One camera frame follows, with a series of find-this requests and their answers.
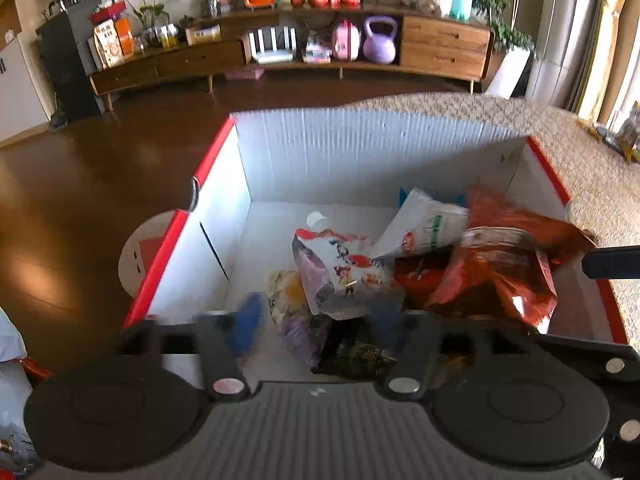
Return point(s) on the round white stool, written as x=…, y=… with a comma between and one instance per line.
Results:
x=132, y=280

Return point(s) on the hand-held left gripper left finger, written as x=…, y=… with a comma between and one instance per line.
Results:
x=245, y=325

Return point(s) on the stack of pink booklets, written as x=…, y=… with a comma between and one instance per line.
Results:
x=318, y=50

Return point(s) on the egg print snack packet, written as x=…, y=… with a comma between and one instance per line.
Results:
x=285, y=292

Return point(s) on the white snack packet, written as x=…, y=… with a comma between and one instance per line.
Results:
x=425, y=225

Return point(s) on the flat pink box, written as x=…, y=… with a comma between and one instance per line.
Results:
x=245, y=74

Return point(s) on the yellow curtain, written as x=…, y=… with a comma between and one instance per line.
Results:
x=610, y=35

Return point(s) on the white plastic bag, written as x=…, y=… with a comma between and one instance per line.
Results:
x=15, y=410
x=10, y=337

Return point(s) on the white planter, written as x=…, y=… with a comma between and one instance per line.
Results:
x=510, y=72

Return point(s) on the black cabinet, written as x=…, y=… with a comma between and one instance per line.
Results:
x=67, y=65

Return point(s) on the red tray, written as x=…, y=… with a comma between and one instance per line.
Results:
x=107, y=12

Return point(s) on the orange box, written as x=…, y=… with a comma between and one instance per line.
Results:
x=125, y=35

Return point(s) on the red and white cardboard box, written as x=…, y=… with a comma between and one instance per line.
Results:
x=350, y=150

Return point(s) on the red card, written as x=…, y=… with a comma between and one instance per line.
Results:
x=148, y=252

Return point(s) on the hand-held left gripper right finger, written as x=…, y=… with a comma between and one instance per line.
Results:
x=415, y=350

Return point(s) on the purple kettlebell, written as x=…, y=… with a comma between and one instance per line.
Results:
x=380, y=47

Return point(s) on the white router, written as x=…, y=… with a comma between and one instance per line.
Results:
x=272, y=55

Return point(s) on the wooden television cabinet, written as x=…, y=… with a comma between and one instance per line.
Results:
x=440, y=55

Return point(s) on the pink toy case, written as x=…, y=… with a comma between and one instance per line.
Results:
x=346, y=42

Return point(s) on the yellow wrapper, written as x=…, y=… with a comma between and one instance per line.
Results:
x=592, y=127

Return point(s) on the artificial green tree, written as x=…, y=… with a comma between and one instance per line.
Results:
x=492, y=0

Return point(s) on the green plant in glass vase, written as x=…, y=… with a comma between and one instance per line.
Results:
x=150, y=15

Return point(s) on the black snack packet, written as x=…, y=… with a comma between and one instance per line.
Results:
x=357, y=357

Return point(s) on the small tan box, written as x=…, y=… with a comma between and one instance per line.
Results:
x=202, y=35

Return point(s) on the white cupboard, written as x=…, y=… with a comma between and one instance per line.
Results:
x=20, y=95

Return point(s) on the yellow bottles pack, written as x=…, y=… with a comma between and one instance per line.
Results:
x=169, y=36

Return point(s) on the blue snack packet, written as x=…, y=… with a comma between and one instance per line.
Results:
x=402, y=196

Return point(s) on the dark red snack packet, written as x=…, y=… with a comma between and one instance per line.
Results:
x=500, y=265

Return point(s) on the grey standing air conditioner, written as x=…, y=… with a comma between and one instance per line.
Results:
x=565, y=35

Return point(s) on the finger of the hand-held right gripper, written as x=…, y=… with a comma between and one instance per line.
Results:
x=612, y=262
x=590, y=355

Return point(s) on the white orange snack bag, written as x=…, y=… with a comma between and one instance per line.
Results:
x=109, y=42

